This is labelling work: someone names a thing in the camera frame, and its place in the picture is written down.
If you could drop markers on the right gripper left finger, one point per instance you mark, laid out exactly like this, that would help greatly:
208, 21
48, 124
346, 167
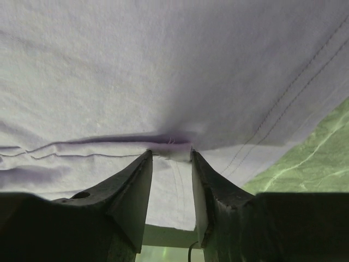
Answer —
123, 197

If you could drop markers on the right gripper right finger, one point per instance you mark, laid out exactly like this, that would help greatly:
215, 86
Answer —
211, 188

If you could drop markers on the lavender t shirt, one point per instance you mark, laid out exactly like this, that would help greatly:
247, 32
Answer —
87, 86

